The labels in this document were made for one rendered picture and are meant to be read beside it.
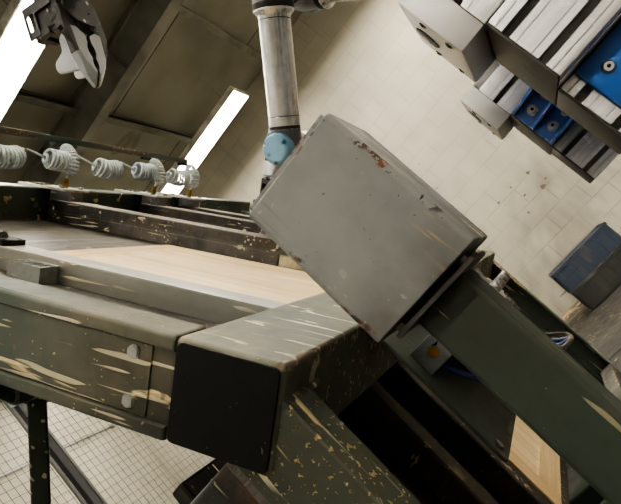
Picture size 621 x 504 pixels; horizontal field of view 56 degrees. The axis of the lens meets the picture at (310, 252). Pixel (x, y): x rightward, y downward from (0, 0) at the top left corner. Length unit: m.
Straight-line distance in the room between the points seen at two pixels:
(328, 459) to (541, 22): 0.45
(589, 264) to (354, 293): 4.79
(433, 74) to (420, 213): 6.10
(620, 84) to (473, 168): 5.70
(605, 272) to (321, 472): 4.79
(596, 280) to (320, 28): 3.99
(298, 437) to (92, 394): 0.24
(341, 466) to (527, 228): 5.79
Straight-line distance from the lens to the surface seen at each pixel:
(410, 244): 0.49
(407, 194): 0.49
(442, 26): 0.65
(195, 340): 0.58
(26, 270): 1.03
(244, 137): 7.19
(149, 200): 2.24
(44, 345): 0.71
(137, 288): 0.93
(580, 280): 5.25
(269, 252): 1.50
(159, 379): 0.62
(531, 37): 0.64
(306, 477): 0.57
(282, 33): 1.42
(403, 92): 6.59
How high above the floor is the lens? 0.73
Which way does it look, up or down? 15 degrees up
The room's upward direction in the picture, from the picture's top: 46 degrees counter-clockwise
